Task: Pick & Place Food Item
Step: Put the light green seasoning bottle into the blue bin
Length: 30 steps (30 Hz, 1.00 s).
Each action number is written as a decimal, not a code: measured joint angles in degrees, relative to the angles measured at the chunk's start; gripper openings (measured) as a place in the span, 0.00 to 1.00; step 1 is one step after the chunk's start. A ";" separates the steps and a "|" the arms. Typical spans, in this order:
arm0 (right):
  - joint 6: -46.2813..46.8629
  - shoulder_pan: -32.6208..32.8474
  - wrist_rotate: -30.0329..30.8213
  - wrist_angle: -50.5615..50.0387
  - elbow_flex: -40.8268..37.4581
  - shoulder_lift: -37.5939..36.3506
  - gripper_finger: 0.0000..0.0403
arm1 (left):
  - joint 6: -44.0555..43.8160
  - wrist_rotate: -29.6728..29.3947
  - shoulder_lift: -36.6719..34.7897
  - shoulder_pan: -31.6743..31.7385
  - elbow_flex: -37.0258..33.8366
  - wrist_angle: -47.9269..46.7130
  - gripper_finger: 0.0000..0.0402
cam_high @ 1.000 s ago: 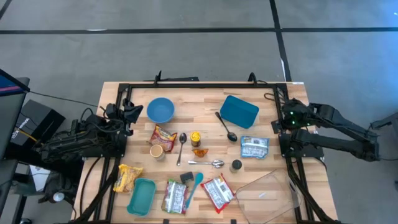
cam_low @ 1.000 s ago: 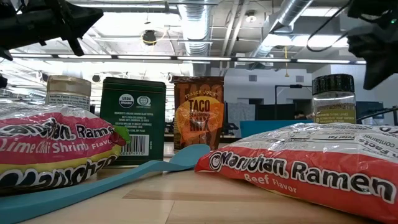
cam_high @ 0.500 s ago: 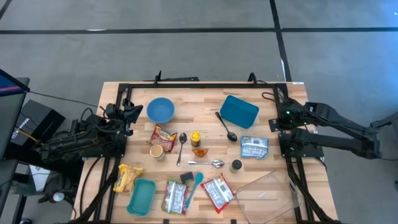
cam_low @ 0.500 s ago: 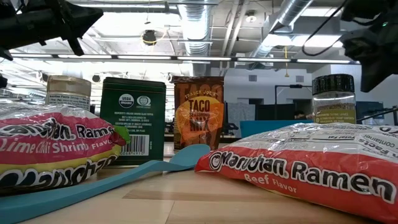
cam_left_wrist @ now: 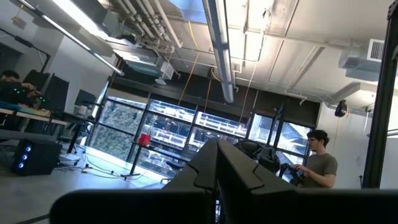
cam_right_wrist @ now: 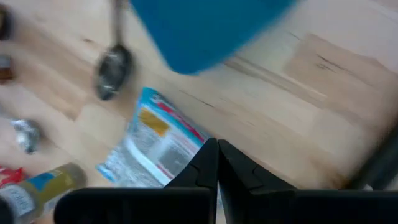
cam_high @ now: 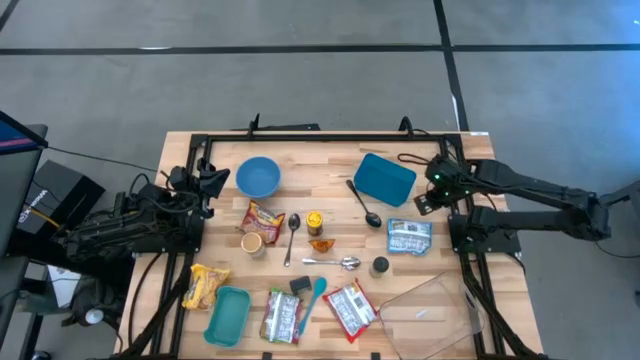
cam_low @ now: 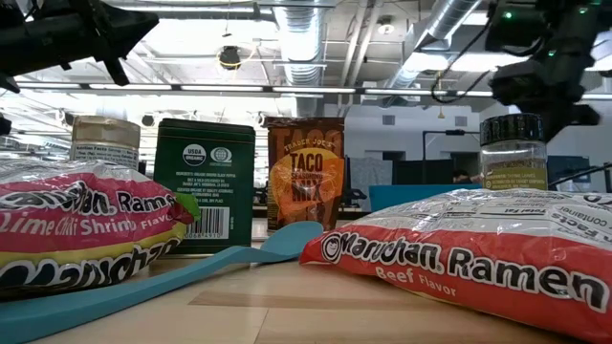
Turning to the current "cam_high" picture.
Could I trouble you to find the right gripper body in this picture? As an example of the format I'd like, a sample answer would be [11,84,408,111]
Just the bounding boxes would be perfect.
[424,153,471,204]

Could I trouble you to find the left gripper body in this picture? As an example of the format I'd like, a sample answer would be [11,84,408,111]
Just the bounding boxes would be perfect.
[169,159,211,206]

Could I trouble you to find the blue round bowl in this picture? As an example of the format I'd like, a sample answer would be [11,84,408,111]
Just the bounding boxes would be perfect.
[235,156,282,199]

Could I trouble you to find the roast beef ramen packet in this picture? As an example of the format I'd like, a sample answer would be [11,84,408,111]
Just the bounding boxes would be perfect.
[238,199,286,246]

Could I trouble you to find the tan lid glass jar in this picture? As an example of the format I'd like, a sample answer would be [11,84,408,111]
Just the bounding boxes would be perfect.
[240,231,267,259]

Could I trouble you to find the black lid glass jar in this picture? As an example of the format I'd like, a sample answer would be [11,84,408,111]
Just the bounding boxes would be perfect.
[369,255,391,279]

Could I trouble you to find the silver metal spoon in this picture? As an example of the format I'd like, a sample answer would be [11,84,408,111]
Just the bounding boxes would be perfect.
[301,256,362,272]

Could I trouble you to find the yellow lid spice jar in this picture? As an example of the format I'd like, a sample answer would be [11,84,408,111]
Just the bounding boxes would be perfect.
[308,238,337,254]
[305,210,325,237]

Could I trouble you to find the clear plastic container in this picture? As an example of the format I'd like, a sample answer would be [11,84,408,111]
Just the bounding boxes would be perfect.
[378,270,486,360]

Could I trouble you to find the beef flavor ramen packet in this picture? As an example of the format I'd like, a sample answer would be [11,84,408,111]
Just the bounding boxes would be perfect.
[321,278,380,344]

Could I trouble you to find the blue ramen packet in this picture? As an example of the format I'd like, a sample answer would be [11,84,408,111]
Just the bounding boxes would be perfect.
[386,218,434,257]

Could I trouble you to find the dark blue rectangular bin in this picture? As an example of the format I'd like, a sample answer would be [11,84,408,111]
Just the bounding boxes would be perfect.
[353,152,418,208]

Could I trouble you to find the yellow ramen packet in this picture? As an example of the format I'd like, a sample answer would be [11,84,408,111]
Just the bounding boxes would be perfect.
[181,263,232,311]

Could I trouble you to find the black box white lettering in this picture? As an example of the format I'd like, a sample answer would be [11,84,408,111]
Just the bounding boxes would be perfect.
[16,159,107,236]

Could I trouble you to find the teal rectangular bin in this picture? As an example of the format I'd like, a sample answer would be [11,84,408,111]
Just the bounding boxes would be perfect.
[203,285,253,349]

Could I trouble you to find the teal plastic spoon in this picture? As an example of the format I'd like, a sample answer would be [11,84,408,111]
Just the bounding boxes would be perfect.
[298,276,328,336]

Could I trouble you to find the lime chili shrimp ramen packet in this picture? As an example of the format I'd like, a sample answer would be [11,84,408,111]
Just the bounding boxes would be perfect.
[259,287,304,346]

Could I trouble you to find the white paper sheet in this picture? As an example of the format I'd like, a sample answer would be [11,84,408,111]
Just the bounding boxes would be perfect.
[47,263,84,309]

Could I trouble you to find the monitor with blue screen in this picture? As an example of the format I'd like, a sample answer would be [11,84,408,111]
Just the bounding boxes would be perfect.
[0,109,50,259]

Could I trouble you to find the dark grey furniture leg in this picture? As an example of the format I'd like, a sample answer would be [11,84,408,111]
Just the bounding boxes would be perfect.
[595,179,640,211]

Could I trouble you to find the black desk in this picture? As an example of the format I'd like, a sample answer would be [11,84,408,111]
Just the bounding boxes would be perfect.
[0,255,30,351]

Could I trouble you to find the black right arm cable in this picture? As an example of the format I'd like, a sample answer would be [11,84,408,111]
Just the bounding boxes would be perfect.
[397,152,432,167]

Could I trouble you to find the thin black floor cable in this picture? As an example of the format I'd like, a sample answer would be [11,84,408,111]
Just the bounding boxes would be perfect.
[47,146,159,174]

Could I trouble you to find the black aluminium rig frame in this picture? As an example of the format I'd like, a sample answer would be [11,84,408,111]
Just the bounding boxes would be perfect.
[107,113,549,360]

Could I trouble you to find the yellow cable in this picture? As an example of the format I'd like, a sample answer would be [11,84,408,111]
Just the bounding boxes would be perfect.
[29,205,69,235]

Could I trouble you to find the black equipment with cables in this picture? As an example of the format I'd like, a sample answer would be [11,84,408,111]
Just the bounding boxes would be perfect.
[59,272,126,334]

